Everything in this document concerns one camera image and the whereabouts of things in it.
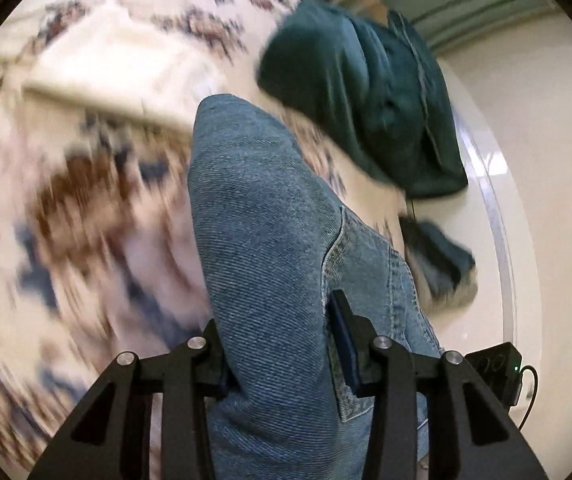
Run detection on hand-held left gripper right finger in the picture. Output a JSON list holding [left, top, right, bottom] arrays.
[[328, 289, 549, 480]]

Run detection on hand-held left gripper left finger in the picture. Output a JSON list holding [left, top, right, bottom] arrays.
[[28, 319, 233, 480]]

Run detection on blue denim pants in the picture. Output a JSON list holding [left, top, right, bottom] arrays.
[[187, 94, 446, 480]]

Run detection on white folded pants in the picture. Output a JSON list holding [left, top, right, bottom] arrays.
[[21, 2, 227, 126]]

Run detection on dark blue folded clothing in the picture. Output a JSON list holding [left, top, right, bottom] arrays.
[[398, 216, 476, 296]]

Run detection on white headboard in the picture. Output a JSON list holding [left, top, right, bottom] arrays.
[[401, 55, 521, 461]]

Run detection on floral bedspread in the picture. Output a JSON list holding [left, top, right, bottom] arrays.
[[0, 0, 407, 461]]

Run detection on teal plush blanket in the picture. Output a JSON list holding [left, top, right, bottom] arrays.
[[257, 0, 469, 198]]

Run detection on teal striped curtain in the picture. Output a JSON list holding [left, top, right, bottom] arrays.
[[311, 0, 561, 54]]

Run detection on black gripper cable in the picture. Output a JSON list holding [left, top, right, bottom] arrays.
[[516, 365, 540, 431]]

